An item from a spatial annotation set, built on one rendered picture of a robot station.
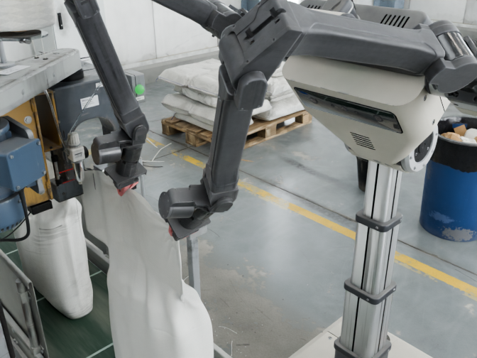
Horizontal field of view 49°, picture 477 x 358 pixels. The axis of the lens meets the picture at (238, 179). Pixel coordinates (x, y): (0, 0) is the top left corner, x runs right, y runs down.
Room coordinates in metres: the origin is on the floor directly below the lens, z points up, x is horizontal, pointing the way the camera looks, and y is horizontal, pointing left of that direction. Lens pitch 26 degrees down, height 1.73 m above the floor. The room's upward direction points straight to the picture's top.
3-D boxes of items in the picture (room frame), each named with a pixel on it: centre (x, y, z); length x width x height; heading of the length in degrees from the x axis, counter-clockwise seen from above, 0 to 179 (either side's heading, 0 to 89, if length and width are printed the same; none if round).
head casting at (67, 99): (1.54, 0.51, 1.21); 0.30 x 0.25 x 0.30; 43
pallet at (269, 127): (4.66, -0.01, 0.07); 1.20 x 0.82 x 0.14; 135
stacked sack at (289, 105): (4.73, -0.38, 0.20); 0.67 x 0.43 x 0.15; 133
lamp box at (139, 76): (1.56, 0.32, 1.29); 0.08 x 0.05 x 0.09; 43
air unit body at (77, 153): (1.34, 0.45, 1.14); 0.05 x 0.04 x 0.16; 133
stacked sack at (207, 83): (4.30, 0.05, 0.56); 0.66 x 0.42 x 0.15; 133
